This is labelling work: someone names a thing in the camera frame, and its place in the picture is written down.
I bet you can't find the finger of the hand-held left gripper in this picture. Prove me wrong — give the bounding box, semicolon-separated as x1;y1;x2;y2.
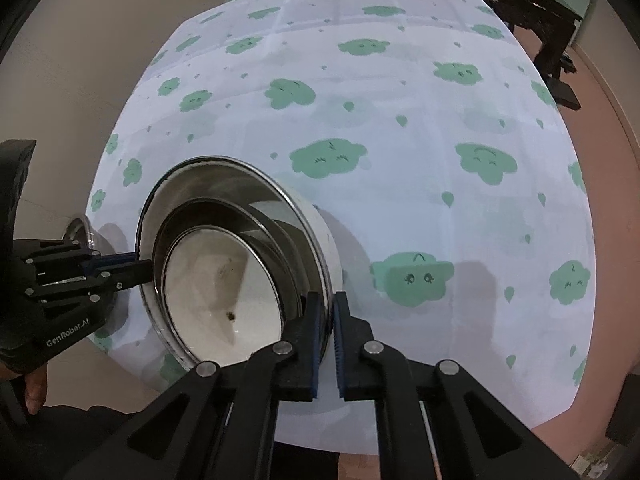
17;240;138;286
27;259;152;311

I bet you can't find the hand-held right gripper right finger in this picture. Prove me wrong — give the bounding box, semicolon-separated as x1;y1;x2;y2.
332;291;581;480

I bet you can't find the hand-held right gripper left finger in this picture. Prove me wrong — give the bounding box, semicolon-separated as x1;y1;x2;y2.
70;291;325;480

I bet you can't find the large steel bowl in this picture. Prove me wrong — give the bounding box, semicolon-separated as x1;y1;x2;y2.
62;215;101;253

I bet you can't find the small white bowl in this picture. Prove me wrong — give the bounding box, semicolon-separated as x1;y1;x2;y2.
162;225;283;356

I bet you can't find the small steel bowl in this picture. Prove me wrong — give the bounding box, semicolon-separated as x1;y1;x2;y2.
152;197;307;361

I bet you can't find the large white enamel bowl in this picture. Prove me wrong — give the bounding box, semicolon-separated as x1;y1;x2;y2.
136;156;346;372

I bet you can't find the person's left hand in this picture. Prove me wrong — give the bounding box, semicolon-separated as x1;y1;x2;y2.
22;362;48;415

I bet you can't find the green cloud print tablecloth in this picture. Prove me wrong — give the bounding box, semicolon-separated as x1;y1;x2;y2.
86;0;597;456

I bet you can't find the dark wooden bench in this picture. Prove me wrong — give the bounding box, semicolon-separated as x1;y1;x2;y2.
547;52;583;111

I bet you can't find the dark wooden table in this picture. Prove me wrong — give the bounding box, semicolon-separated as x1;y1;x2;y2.
345;0;583;61

